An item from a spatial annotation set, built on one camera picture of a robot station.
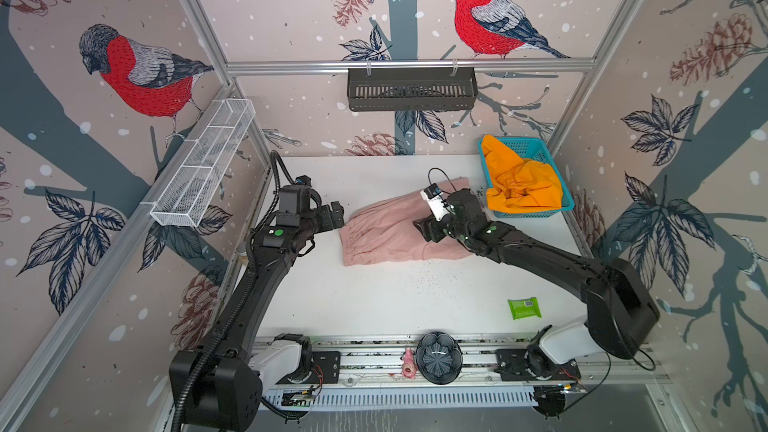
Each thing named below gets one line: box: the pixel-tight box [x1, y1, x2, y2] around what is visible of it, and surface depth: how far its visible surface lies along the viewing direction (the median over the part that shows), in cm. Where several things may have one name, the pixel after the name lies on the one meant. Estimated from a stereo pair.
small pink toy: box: [402, 347, 418, 380], surface depth 73 cm
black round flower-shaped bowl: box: [415, 331, 464, 385], surface depth 75 cm
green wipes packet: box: [507, 297, 542, 320], surface depth 84 cm
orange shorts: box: [482, 134, 563, 213], surface depth 106 cm
